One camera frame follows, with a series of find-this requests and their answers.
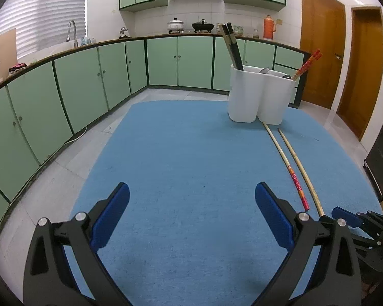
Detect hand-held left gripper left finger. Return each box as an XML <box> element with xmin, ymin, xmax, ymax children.
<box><xmin>23</xmin><ymin>182</ymin><xmax>130</xmax><ymax>306</ymax></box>

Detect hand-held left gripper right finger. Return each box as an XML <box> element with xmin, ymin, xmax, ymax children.
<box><xmin>255</xmin><ymin>182</ymin><xmax>363</xmax><ymax>306</ymax></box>

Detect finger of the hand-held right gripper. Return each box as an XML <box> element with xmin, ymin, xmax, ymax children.
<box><xmin>331</xmin><ymin>207</ymin><xmax>365</xmax><ymax>229</ymax></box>
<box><xmin>356</xmin><ymin>211</ymin><xmax>383</xmax><ymax>232</ymax></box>

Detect plain bamboo chopstick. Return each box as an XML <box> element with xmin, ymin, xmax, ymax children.
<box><xmin>278</xmin><ymin>128</ymin><xmax>326</xmax><ymax>219</ymax></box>
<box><xmin>219</xmin><ymin>24</ymin><xmax>240</xmax><ymax>70</ymax></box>

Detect white plastic utensil holder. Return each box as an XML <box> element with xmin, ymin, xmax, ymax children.
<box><xmin>228</xmin><ymin>64</ymin><xmax>266</xmax><ymax>123</ymax></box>
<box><xmin>258</xmin><ymin>68</ymin><xmax>297</xmax><ymax>126</ymax></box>

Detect blue table mat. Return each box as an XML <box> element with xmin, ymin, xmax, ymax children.
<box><xmin>64</xmin><ymin>100</ymin><xmax>383</xmax><ymax>306</ymax></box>

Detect green kitchen base cabinets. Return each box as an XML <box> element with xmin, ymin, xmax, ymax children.
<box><xmin>0</xmin><ymin>33</ymin><xmax>311</xmax><ymax>239</ymax></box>

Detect wooden door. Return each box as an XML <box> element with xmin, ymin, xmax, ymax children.
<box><xmin>336</xmin><ymin>6</ymin><xmax>383</xmax><ymax>141</ymax></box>
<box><xmin>298</xmin><ymin>0</ymin><xmax>346</xmax><ymax>110</ymax></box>

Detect steel kitchen faucet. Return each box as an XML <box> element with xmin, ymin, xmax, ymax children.
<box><xmin>66</xmin><ymin>20</ymin><xmax>79</xmax><ymax>48</ymax></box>

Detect orange thermos flask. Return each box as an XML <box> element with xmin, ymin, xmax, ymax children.
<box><xmin>263</xmin><ymin>15</ymin><xmax>277</xmax><ymax>41</ymax></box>

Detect brown board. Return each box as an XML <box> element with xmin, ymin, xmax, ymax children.
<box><xmin>0</xmin><ymin>28</ymin><xmax>18</xmax><ymax>87</ymax></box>

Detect white cooking pot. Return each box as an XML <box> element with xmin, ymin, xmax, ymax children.
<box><xmin>167</xmin><ymin>18</ymin><xmax>185</xmax><ymax>34</ymax></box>

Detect black wok with lid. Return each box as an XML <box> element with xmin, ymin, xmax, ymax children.
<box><xmin>191</xmin><ymin>19</ymin><xmax>215</xmax><ymax>34</ymax></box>

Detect window blinds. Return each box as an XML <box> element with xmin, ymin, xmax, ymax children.
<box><xmin>0</xmin><ymin>0</ymin><xmax>89</xmax><ymax>62</ymax></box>

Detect white floor cable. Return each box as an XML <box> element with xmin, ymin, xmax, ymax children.
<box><xmin>44</xmin><ymin>124</ymin><xmax>88</xmax><ymax>164</ymax></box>

